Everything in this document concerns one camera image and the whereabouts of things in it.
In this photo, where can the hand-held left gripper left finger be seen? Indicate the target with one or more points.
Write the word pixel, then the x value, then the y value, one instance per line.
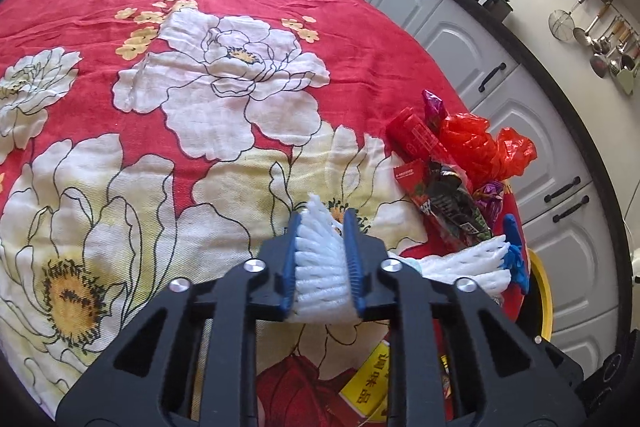
pixel 291 267

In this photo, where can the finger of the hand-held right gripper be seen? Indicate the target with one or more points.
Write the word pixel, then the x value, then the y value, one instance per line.
pixel 516 257

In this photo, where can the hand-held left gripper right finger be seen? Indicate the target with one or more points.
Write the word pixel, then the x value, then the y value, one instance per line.
pixel 352 267

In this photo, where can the white foam fruit net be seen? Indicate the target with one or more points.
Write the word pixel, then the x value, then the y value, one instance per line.
pixel 322 267
pixel 460 264

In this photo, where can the dark chocolate bar wrapper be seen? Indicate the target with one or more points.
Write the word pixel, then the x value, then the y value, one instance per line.
pixel 455 212

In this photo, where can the purple snack bag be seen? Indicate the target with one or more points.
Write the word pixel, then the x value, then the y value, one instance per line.
pixel 490 199

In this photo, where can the red snack packet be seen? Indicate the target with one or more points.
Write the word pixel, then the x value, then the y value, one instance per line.
pixel 415 132
pixel 410 177

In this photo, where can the yellow seasoning packet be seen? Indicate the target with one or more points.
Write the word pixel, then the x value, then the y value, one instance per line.
pixel 370 377

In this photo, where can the red plastic bag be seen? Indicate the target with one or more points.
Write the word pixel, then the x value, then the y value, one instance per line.
pixel 470 147

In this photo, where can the maroon yellow snack packet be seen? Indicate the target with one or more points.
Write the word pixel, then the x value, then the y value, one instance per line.
pixel 434 107

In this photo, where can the white kitchen cabinets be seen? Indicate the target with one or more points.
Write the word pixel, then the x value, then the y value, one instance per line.
pixel 465 42

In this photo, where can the hanging metal kitchen utensils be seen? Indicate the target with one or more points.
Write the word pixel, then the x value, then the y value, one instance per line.
pixel 620 57

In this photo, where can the metal mesh strainer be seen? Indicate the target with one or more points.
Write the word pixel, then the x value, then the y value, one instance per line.
pixel 560 24

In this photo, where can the black pot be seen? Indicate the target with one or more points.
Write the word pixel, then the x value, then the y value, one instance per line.
pixel 497 6

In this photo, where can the red floral tablecloth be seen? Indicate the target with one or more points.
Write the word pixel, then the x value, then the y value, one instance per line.
pixel 100 32

